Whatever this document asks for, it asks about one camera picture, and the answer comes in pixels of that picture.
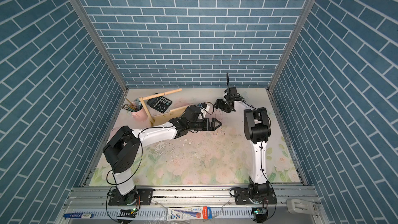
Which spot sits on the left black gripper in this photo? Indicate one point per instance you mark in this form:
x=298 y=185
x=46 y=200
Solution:
x=211 y=125

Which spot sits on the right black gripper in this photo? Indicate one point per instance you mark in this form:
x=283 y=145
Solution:
x=219 y=103

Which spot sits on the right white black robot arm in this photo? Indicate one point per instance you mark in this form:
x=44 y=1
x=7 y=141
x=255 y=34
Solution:
x=257 y=130

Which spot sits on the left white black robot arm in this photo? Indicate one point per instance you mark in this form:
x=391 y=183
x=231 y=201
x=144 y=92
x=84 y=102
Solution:
x=121 y=151

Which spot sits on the wooden jewelry display stand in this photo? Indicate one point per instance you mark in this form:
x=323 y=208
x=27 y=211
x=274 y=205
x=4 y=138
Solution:
x=157 y=118

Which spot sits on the black calculator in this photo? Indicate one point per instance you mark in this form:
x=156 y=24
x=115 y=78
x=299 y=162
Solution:
x=161 y=104

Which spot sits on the pink pen holder cup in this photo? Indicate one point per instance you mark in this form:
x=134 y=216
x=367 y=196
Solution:
x=136 y=109

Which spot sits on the toothpaste box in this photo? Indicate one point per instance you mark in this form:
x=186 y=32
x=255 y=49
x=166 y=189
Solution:
x=189 y=213

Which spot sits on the blue marker pen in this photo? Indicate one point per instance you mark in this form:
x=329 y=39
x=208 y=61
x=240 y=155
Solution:
x=78 y=215

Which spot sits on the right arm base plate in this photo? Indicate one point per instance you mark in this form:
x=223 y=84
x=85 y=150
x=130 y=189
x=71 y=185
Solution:
x=246 y=196

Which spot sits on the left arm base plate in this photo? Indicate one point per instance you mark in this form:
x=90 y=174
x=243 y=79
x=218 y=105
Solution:
x=134 y=198

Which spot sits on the white plastic bracket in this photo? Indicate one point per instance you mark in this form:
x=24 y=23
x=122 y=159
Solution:
x=298 y=206

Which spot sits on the aluminium front rail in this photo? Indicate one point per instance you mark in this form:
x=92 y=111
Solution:
x=224 y=210

